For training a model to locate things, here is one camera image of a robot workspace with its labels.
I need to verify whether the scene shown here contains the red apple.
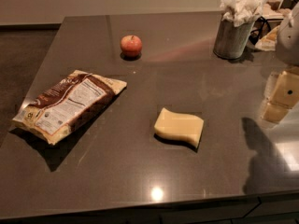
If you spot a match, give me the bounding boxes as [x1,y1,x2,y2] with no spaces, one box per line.
[120,35,142,58]

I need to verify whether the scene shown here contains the brown and cream snack bag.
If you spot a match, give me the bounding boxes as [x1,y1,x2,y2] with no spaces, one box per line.
[12,70,127,146]

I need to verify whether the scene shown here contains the yellow sponge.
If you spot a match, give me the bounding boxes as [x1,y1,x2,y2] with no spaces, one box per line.
[154,108,204,148]

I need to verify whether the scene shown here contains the white and cream gripper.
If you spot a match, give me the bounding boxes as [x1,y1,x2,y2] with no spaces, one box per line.
[261,66,299,123]

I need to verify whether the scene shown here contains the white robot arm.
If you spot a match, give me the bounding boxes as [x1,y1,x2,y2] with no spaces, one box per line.
[261,4,299,123]

